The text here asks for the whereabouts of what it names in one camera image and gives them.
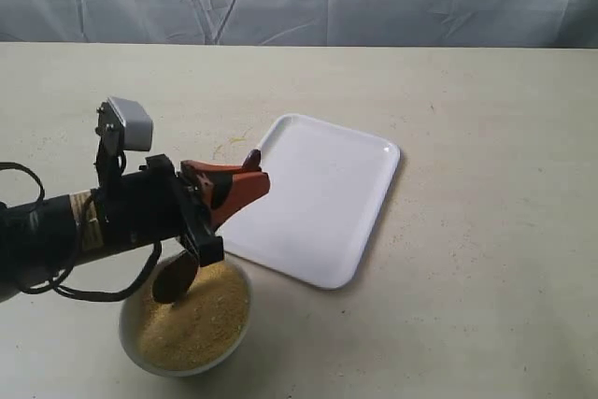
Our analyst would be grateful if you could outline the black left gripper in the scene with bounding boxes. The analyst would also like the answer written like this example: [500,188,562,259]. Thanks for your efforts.
[91,154,270,266]

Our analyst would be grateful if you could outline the dark brown wooden spoon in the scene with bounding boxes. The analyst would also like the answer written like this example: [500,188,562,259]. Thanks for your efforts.
[152,150,262,304]

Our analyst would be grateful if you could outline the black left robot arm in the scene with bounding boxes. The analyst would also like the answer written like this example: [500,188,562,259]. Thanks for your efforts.
[1,150,271,304]

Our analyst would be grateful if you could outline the white ceramic bowl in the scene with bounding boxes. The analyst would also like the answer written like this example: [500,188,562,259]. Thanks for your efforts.
[119,261,252,378]

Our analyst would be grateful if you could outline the white rectangular plastic tray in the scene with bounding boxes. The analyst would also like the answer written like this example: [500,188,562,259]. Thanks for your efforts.
[221,114,401,290]

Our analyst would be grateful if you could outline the spilled yellow grains on table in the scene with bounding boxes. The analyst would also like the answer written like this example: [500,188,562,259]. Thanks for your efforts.
[210,135,247,163]

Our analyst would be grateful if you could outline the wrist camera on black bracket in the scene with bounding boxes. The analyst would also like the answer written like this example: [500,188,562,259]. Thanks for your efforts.
[94,96,153,193]

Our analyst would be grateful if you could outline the black camera cable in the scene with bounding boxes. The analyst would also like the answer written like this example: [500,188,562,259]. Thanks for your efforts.
[0,161,164,302]

